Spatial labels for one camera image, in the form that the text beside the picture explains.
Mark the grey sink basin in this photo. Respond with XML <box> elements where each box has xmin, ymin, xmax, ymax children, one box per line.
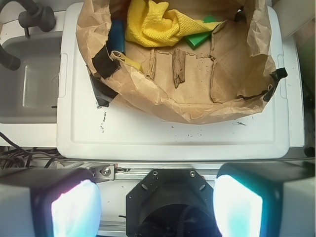
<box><xmin>0</xmin><ymin>32</ymin><xmax>62</xmax><ymax>124</ymax></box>

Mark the brown wood chip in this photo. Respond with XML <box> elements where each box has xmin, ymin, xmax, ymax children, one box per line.
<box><xmin>172</xmin><ymin>48</ymin><xmax>186</xmax><ymax>88</ymax></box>

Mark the black hose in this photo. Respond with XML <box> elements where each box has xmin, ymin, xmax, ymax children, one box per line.
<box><xmin>0</xmin><ymin>45</ymin><xmax>21</xmax><ymax>71</ymax></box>

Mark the black tape strip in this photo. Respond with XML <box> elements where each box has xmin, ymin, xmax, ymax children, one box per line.
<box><xmin>263</xmin><ymin>68</ymin><xmax>288</xmax><ymax>102</ymax></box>
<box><xmin>92</xmin><ymin>46</ymin><xmax>121</xmax><ymax>79</ymax></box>

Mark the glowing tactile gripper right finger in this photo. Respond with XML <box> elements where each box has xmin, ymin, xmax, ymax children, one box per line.
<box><xmin>213</xmin><ymin>161</ymin><xmax>316</xmax><ymax>237</ymax></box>

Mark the brown paper bag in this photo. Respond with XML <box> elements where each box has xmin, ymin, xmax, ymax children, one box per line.
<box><xmin>76</xmin><ymin>0</ymin><xmax>276</xmax><ymax>124</ymax></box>

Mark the green flat block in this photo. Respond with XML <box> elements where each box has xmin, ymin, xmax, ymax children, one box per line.
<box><xmin>184</xmin><ymin>15</ymin><xmax>216</xmax><ymax>50</ymax></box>

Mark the yellow microfiber cloth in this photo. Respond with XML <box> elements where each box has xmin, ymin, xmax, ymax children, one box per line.
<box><xmin>125</xmin><ymin>0</ymin><xmax>222</xmax><ymax>47</ymax></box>

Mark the white plastic tray lid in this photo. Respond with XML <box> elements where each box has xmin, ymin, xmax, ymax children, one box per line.
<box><xmin>57</xmin><ymin>3</ymin><xmax>290</xmax><ymax>162</ymax></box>

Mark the black faucet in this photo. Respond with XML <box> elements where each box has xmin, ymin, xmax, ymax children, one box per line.
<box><xmin>0</xmin><ymin>0</ymin><xmax>56</xmax><ymax>38</ymax></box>

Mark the blue flat block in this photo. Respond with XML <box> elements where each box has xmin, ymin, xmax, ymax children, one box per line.
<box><xmin>107</xmin><ymin>20</ymin><xmax>125</xmax><ymax>53</ymax></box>

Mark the yellow sponge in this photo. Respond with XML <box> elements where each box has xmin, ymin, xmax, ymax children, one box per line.
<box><xmin>111</xmin><ymin>50</ymin><xmax>148</xmax><ymax>74</ymax></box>

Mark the black tape strip right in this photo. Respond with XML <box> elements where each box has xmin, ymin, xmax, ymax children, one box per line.
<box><xmin>263</xmin><ymin>68</ymin><xmax>288</xmax><ymax>102</ymax></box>

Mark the black cable bundle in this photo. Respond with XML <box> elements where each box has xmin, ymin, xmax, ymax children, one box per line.
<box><xmin>0</xmin><ymin>132</ymin><xmax>60</xmax><ymax>170</ymax></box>

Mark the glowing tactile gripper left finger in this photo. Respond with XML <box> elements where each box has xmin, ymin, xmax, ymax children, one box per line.
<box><xmin>0</xmin><ymin>167</ymin><xmax>102</xmax><ymax>237</ymax></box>

